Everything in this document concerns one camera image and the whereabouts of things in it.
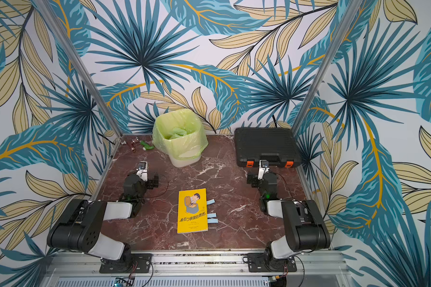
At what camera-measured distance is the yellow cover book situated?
834mm

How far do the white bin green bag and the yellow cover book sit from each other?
0.19 m

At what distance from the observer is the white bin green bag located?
2.84ft
